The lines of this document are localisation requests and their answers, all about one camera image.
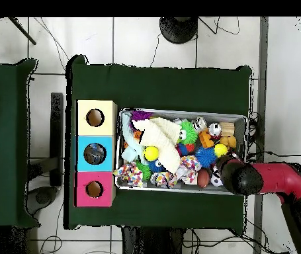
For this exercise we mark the cream waffle cloth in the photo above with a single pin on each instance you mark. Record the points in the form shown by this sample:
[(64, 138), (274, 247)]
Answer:
[(163, 143)]

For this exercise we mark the blue spiky ball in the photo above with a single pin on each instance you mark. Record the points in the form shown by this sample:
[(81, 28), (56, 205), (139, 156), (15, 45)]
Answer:
[(206, 156)]

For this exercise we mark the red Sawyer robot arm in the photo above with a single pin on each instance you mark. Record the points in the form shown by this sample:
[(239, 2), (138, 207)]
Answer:
[(279, 178)]

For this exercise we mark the wooden three-hole box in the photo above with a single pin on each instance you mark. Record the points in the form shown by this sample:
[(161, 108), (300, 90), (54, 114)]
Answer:
[(97, 132)]

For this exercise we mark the shallow mesh bin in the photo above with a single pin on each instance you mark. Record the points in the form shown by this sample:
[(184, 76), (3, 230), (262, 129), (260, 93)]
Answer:
[(241, 127)]

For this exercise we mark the yellow smiley ball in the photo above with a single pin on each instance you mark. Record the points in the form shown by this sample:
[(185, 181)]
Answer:
[(151, 153)]

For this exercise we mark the light blue waffle cloth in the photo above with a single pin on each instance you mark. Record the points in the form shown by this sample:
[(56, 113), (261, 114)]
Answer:
[(127, 129)]

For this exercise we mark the confetti print cloth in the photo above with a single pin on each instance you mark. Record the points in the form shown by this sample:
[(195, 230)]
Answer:
[(189, 166), (130, 174)]

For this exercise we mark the green spiky ball with eyes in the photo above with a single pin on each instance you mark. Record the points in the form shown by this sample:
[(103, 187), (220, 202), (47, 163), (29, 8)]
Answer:
[(189, 132)]

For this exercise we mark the dark green tablecloth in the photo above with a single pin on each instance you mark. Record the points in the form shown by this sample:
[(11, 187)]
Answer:
[(160, 87)]

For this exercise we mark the small brown football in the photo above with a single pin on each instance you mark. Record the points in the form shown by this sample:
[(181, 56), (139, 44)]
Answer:
[(203, 178)]

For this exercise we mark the plain yellow ball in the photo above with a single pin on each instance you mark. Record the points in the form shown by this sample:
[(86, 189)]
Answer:
[(220, 150)]

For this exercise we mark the small soccer ball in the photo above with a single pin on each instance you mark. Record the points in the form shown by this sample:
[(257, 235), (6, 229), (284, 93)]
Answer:
[(215, 181)]

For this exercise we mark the black upright panel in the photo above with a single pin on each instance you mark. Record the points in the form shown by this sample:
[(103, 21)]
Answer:
[(56, 132)]

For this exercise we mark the black round stand base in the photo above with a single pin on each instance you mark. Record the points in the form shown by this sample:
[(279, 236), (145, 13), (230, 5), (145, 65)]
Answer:
[(178, 30)]

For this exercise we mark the grey stand foot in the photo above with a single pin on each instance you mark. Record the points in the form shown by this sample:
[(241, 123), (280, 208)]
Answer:
[(43, 198)]

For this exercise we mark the green cloth side table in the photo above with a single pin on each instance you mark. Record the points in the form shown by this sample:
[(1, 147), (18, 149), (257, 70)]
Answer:
[(4, 158)]

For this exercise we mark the black rod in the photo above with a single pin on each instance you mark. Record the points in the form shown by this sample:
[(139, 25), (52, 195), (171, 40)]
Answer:
[(23, 31)]

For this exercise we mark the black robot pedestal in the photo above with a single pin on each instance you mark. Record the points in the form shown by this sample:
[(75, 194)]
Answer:
[(150, 243)]

